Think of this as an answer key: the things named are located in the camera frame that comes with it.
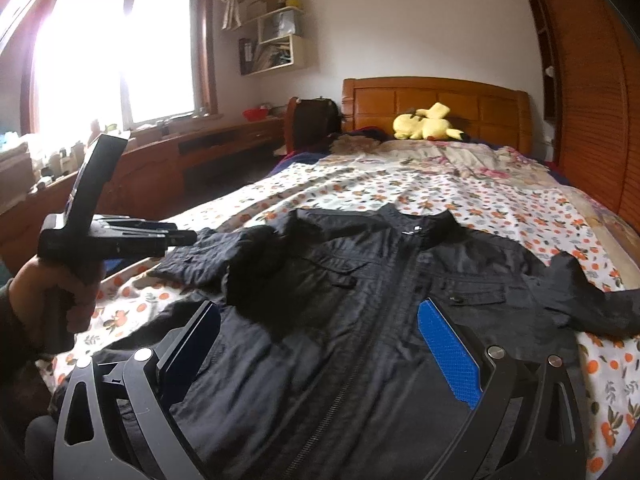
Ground folded blue garment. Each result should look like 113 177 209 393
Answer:
103 259 124 275

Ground wooden desk cabinet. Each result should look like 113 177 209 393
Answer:
1 118 284 272

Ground white wall shelf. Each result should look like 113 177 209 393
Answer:
239 0 307 76

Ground floral quilt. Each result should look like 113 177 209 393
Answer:
322 136 639 246

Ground black jacket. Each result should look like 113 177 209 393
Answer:
91 205 639 479

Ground wooden louvered wardrobe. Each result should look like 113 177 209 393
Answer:
529 0 639 228

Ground person's left hand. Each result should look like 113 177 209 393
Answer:
8 257 104 353

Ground red bowl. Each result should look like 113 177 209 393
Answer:
242 107 270 122

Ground yellow plush toy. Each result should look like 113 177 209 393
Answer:
393 102 470 142

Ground orange print bed sheet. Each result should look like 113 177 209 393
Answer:
37 162 639 479

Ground wooden headboard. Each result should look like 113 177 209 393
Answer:
340 76 534 156

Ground window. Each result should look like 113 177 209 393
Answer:
1 0 218 139

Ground dark backpack on chair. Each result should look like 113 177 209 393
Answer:
283 96 342 154

